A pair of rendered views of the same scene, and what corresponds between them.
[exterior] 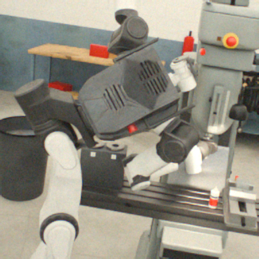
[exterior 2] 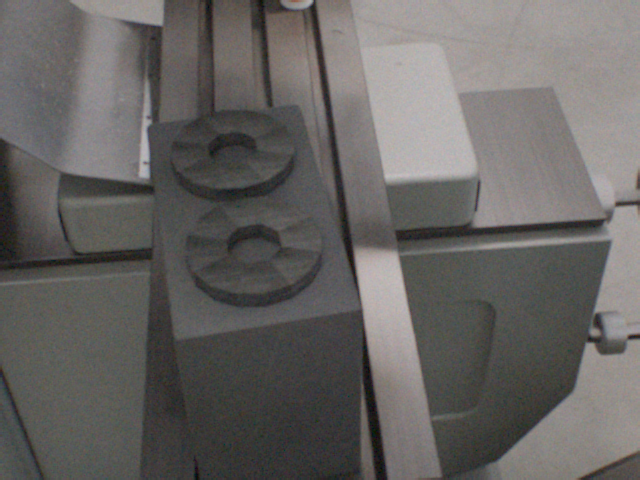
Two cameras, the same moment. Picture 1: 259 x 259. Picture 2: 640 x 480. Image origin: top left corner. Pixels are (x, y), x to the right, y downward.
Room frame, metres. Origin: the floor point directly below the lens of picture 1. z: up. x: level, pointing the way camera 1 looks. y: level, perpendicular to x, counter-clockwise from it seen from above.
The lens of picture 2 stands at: (1.87, 0.77, 1.61)
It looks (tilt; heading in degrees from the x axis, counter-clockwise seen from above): 45 degrees down; 264
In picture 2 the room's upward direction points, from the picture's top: 2 degrees counter-clockwise
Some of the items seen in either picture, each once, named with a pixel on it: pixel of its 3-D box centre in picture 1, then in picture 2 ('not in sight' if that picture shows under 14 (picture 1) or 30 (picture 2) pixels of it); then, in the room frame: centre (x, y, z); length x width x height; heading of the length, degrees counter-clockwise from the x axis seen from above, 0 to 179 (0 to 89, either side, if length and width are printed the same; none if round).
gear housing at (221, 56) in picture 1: (223, 51); not in sight; (1.86, -0.24, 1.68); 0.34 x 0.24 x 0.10; 177
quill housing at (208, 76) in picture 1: (215, 96); not in sight; (1.83, -0.24, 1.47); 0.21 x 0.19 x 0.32; 87
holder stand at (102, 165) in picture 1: (103, 162); (252, 290); (1.87, 0.25, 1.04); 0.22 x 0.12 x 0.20; 94
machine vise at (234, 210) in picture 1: (240, 199); not in sight; (1.78, -0.44, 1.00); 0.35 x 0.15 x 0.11; 176
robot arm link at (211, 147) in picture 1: (201, 148); not in sight; (1.74, -0.21, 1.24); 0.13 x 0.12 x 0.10; 69
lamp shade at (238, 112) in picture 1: (238, 110); not in sight; (1.60, -0.31, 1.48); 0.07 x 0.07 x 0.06
